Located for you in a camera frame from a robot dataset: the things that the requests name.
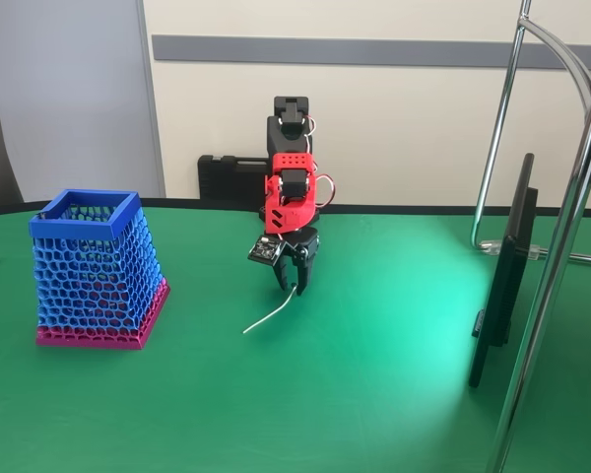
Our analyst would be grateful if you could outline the blue and magenta mesh basket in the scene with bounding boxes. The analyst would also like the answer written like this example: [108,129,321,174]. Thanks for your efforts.
[28,189,171,352]

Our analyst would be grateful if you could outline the chrome tubular metal stand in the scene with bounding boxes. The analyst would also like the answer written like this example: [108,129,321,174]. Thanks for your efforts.
[470,0,591,473]

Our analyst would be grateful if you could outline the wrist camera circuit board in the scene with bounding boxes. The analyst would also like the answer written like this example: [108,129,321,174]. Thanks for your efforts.
[247,235,285,266]

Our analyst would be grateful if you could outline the grey wall rail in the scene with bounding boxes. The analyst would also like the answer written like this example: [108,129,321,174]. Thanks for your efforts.
[151,34,591,70]

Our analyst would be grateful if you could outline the black plastic tool case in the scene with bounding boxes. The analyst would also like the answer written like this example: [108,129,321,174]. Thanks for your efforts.
[197,154,272,201]

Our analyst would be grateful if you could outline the green cloth with black border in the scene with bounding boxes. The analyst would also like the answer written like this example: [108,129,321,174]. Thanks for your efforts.
[0,196,591,473]

